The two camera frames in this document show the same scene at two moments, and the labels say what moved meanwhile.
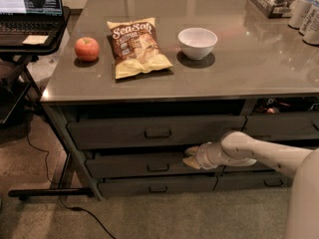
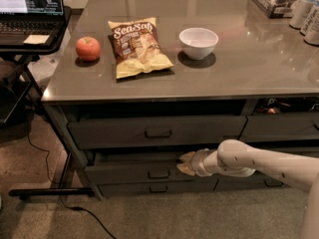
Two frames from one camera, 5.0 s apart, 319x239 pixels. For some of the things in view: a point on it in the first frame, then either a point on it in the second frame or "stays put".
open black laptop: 30,10 stays put
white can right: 312,34 stays put
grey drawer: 302,125 stays put
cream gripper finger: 191,160 -> 187,168
